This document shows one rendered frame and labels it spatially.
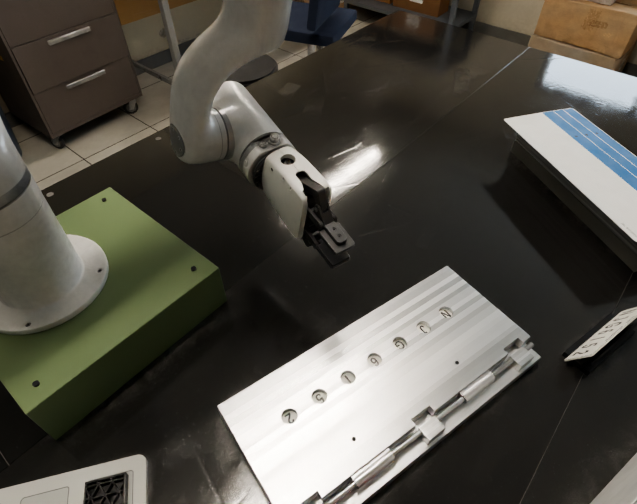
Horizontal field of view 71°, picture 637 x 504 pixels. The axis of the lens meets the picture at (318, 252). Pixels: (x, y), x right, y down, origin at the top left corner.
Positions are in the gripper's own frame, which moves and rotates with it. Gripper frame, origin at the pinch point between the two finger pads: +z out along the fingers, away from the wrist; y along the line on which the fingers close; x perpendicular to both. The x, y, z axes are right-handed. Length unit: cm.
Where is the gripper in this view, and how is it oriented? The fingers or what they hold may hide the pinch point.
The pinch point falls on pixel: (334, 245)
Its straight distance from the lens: 60.4
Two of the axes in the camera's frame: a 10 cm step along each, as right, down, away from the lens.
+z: 5.6, 7.4, -3.8
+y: -1.3, 5.3, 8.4
